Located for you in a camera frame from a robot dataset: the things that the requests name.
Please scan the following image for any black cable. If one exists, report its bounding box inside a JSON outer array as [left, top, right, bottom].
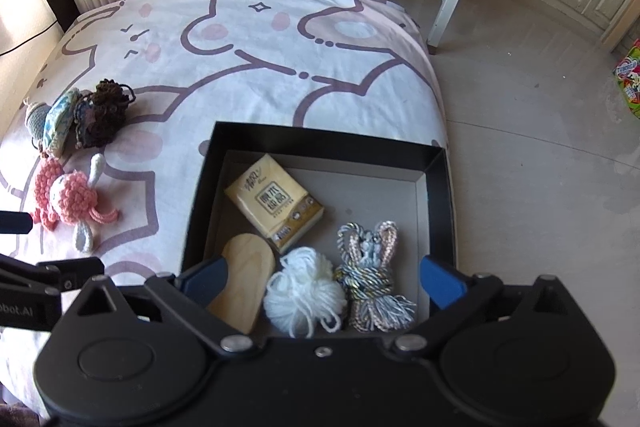
[[0, 14, 64, 58]]

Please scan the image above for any printed bed sheet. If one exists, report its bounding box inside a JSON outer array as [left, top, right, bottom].
[[0, 0, 449, 410]]

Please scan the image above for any yellow tissue pack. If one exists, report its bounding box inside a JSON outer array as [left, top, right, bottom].
[[223, 153, 326, 256]]

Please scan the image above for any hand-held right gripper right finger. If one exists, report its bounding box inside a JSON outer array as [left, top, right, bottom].
[[390, 255, 584, 354]]

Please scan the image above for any pink crochet bunny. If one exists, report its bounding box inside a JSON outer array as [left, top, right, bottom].
[[30, 152, 122, 254]]

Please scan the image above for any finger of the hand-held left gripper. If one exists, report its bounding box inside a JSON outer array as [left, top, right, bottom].
[[0, 211, 34, 236], [0, 254, 106, 294]]

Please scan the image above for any rounded wooden block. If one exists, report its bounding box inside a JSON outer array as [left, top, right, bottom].
[[204, 232, 277, 336]]

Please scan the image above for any white yarn ball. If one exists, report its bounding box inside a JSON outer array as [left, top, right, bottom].
[[263, 246, 349, 339]]

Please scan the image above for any blue-grey crochet doll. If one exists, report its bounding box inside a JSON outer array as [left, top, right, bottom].
[[22, 99, 52, 141]]

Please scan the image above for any black cardboard box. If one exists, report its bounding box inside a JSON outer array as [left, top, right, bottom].
[[180, 121, 459, 339]]

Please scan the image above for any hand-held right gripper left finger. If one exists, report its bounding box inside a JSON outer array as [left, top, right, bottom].
[[74, 255, 257, 354]]

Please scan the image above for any blue patterned pouch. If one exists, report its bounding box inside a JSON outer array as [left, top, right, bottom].
[[39, 87, 87, 158]]

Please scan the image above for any braided cord knot with tassel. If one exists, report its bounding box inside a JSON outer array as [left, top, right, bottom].
[[333, 220, 417, 333]]

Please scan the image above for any beige board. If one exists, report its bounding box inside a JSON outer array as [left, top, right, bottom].
[[0, 0, 69, 108]]

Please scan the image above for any dark brown crochet pouch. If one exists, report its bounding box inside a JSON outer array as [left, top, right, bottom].
[[74, 79, 137, 151]]

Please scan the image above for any colourful printed package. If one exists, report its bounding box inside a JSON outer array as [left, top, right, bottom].
[[612, 39, 640, 121]]

